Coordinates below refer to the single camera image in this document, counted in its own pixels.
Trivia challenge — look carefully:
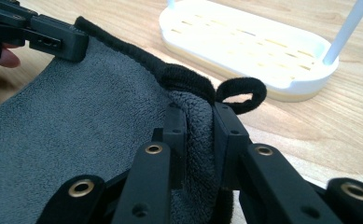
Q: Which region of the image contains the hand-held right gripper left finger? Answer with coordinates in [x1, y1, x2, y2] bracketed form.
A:
[151, 102, 188, 189]

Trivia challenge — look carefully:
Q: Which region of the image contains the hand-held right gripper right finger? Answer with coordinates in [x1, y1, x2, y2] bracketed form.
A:
[212, 101, 252, 191]

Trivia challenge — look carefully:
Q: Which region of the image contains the grey and yellow cloth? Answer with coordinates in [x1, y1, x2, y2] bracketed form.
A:
[0, 15, 268, 224]

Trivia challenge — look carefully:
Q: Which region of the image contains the white drying rack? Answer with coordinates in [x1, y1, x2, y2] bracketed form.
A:
[158, 0, 363, 104]

